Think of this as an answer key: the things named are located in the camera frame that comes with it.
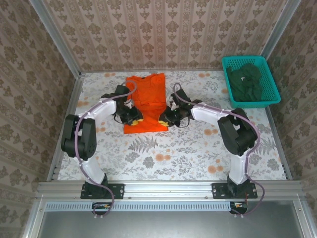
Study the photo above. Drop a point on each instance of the orange t-shirt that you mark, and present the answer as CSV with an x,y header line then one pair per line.
x,y
148,99

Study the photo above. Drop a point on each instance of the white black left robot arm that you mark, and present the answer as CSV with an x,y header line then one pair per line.
x,y
94,168

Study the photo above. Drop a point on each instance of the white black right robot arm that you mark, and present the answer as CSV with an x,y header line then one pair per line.
x,y
237,168

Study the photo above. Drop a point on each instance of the floral tablecloth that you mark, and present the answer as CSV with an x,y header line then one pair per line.
x,y
173,158

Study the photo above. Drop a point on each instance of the dark green t-shirt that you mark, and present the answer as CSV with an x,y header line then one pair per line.
x,y
245,84

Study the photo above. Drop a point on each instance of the teal plastic basket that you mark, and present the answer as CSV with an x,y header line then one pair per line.
x,y
270,81

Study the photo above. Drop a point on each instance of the steel sheet panel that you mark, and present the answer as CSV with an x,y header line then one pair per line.
x,y
168,225

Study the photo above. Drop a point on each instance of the aluminium side rail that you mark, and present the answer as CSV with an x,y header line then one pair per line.
x,y
280,148
67,109

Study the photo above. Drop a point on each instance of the aluminium mounting rail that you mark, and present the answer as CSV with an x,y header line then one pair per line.
x,y
168,189

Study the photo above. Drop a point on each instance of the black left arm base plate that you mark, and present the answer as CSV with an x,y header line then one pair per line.
x,y
116,191

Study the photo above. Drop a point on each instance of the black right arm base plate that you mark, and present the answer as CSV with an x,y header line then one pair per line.
x,y
220,191

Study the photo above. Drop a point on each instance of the aluminium frame post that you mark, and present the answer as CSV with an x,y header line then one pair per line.
x,y
57,37
280,27

